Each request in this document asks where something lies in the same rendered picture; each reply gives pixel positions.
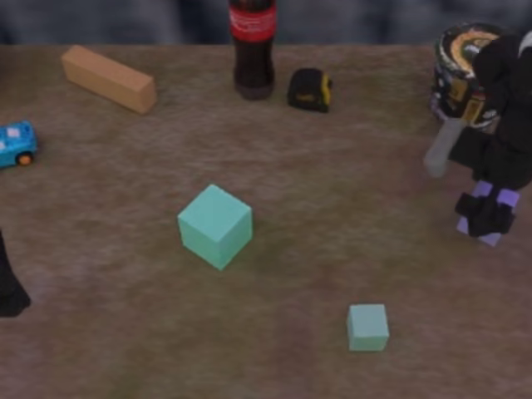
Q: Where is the small teal cube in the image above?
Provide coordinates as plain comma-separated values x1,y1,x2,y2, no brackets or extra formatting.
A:
346,303,391,353

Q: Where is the large teal cube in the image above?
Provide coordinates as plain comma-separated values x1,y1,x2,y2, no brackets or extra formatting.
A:
176,183,254,273

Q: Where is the long tan wooden block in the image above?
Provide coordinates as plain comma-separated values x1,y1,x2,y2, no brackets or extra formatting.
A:
60,44,159,116

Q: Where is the dark printed tin can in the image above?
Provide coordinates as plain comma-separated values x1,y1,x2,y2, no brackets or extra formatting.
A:
429,22,506,135

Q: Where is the blue toy car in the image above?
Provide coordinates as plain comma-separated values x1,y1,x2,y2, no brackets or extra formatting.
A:
0,120,39,170

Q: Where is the black yellow tape measure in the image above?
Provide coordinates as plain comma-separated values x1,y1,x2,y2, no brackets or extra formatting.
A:
287,67,334,114

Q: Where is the cola bottle red label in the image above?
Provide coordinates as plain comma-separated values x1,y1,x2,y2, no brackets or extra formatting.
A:
227,0,278,102

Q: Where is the grey cylindrical handle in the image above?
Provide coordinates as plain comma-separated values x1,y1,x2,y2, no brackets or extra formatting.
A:
423,117,463,179

